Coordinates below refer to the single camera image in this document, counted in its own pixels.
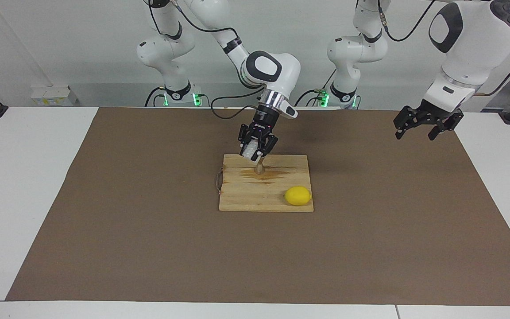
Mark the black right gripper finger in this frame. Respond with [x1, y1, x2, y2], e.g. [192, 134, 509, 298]
[239, 124, 258, 153]
[262, 134, 278, 156]

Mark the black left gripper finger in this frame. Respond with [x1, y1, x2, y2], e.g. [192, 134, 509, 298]
[393, 106, 420, 140]
[428, 111, 464, 141]

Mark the frosted glass cup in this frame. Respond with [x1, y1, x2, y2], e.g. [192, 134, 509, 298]
[240, 141, 263, 162]

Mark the wooden cutting board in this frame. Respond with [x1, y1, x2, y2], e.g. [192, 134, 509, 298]
[219, 154, 314, 213]

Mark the yellow lemon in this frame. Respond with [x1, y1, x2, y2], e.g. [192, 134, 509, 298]
[284, 187, 312, 206]

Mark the brown table mat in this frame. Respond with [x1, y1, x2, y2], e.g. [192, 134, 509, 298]
[6, 106, 510, 306]

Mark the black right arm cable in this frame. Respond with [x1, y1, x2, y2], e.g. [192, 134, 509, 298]
[148, 0, 267, 120]

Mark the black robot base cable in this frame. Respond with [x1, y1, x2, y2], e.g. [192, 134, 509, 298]
[294, 69, 340, 108]
[144, 86, 167, 107]

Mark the white wall socket box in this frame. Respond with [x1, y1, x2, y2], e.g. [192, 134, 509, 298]
[31, 86, 79, 106]

